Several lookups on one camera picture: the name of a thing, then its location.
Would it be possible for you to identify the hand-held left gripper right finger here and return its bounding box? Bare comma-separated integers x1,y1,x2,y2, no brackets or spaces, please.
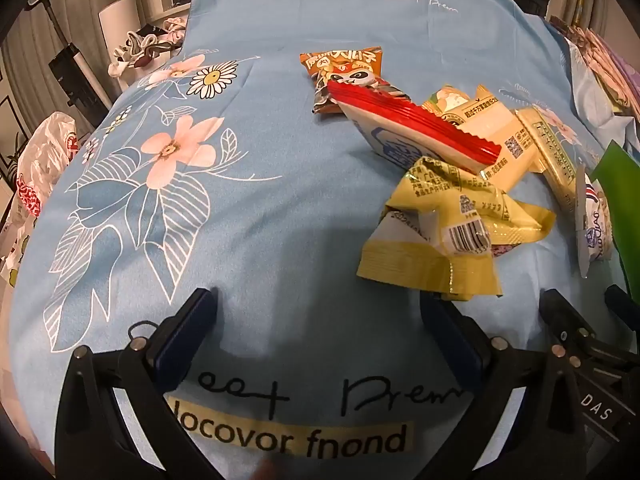
420,292,586,480

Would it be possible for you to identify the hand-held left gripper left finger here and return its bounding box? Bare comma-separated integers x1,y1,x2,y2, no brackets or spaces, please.
55,287,221,480

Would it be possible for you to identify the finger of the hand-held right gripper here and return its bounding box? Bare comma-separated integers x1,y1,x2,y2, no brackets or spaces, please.
541,287,640,367
604,284,640,324

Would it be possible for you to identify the small white snack packet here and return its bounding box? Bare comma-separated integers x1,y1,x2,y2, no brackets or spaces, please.
574,166,615,277

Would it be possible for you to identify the green cardboard box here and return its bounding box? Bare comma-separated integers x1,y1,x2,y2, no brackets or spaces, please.
589,141,640,291

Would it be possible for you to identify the long yellow snack packet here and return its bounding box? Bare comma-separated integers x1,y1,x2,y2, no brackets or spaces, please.
514,106,592,212

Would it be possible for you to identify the pale yellow snack packet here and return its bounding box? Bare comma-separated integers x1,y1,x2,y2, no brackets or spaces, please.
422,85,540,195

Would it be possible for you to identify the red and white snack packet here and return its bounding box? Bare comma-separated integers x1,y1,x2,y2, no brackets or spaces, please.
326,79,502,177

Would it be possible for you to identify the orange panda snack packet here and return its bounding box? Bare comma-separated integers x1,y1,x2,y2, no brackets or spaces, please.
299,46,408,117

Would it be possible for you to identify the blue floral bed sheet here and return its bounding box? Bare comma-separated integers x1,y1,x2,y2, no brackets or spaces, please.
7,0,623,468

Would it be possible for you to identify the light blue folded cloth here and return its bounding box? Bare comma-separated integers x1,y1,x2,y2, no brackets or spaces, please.
566,37,640,133

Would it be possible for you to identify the purple floral folded cloth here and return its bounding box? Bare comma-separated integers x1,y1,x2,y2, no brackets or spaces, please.
611,52,640,108

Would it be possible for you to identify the white plastic bag red print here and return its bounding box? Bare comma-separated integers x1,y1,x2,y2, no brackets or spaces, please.
0,111,82,288

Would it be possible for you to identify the upright vacuum cleaner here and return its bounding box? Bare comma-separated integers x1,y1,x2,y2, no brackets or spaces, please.
26,0,115,128

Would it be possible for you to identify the floral fabric bundle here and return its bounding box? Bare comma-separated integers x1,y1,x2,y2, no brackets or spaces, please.
107,16,189,79

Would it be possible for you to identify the white panel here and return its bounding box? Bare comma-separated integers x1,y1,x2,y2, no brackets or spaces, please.
98,0,147,52

